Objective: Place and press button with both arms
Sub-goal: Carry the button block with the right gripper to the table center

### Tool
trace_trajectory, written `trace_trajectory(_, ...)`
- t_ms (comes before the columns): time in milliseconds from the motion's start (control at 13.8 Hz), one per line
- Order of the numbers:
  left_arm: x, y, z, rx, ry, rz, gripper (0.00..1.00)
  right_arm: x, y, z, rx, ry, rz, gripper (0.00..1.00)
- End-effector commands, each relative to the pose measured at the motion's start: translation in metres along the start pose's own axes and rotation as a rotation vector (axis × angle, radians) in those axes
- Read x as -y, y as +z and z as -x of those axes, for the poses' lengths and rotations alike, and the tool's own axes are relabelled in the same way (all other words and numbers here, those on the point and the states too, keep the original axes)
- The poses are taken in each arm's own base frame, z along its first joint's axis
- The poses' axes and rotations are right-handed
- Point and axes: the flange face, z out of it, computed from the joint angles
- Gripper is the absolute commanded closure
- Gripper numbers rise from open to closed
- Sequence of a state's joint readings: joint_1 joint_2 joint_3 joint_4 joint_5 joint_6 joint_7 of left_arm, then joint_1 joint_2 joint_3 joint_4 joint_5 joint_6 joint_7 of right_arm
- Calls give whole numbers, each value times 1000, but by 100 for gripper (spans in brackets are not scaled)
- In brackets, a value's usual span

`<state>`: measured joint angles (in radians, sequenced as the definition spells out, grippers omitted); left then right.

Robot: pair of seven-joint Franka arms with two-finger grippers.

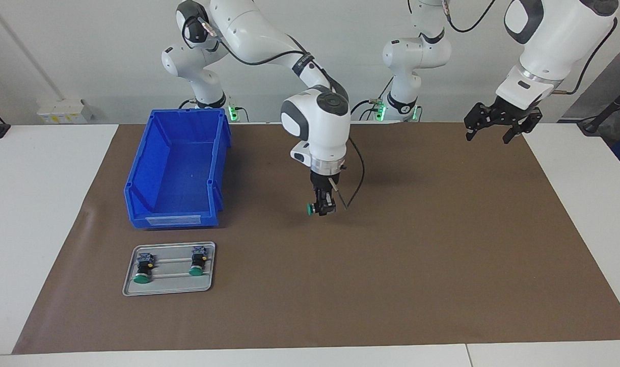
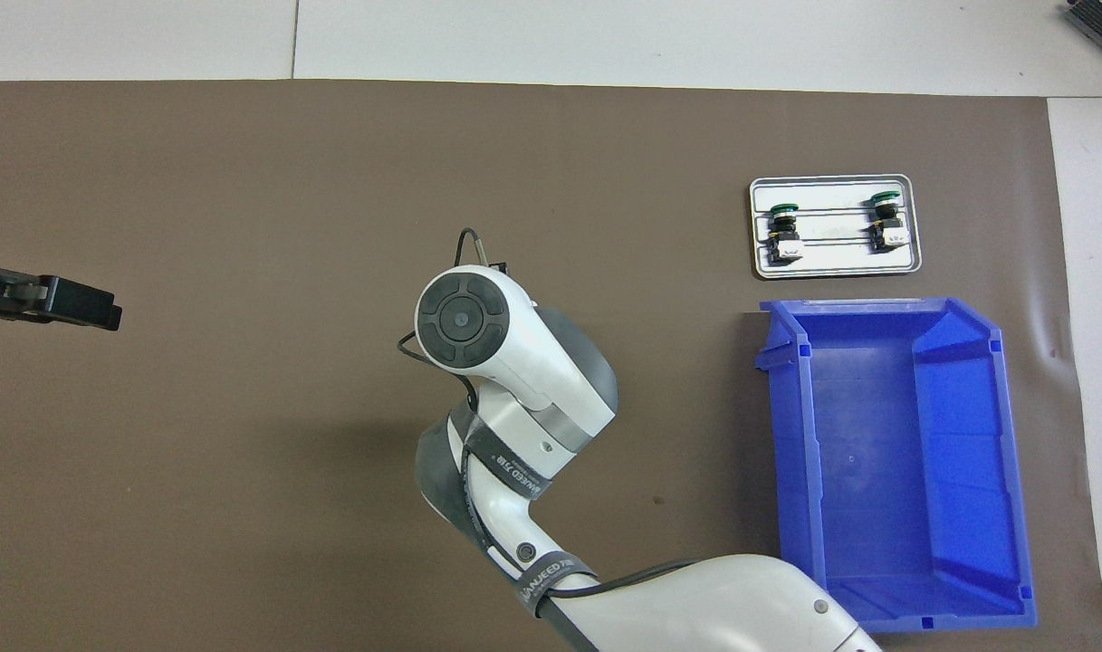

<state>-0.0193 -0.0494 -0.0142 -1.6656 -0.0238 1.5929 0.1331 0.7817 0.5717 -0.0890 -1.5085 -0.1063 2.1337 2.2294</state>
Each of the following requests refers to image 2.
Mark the brown table mat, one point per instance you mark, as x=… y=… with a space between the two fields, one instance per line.
x=243 y=181

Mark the blue plastic storage bin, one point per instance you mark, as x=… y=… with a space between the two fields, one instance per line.
x=876 y=453

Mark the green push button switch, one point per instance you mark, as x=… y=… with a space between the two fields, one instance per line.
x=786 y=237
x=887 y=231

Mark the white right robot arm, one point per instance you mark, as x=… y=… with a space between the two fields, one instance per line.
x=514 y=362

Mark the grey metal tray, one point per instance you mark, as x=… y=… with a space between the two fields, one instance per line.
x=831 y=263

